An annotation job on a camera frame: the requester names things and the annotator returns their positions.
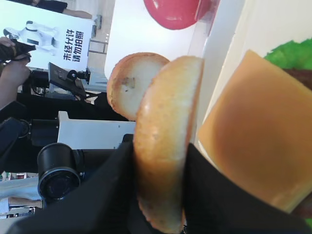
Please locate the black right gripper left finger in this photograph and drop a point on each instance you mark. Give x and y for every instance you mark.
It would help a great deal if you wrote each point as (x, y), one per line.
(104, 203)

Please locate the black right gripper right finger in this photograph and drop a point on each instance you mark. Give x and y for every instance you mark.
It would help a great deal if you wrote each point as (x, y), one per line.
(215, 205)

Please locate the bread bun slice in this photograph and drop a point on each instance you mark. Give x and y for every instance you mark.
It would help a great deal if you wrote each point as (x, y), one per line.
(164, 127)
(129, 80)

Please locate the cheese slice on burger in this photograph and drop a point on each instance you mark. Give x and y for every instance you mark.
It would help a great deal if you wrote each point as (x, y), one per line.
(259, 133)

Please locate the meat patty on burger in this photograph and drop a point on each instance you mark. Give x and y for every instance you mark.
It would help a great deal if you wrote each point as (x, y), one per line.
(304, 76)

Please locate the lettuce on burger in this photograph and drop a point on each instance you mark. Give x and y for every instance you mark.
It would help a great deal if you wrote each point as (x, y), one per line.
(292, 55)

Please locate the red tomato slice standing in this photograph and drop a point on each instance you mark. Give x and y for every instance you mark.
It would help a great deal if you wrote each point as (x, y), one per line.
(180, 14)

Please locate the bystander hand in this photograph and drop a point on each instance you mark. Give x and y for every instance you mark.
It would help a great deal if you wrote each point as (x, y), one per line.
(13, 75)

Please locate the white robot poster sign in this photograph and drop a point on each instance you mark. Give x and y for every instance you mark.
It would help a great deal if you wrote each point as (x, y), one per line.
(58, 38)

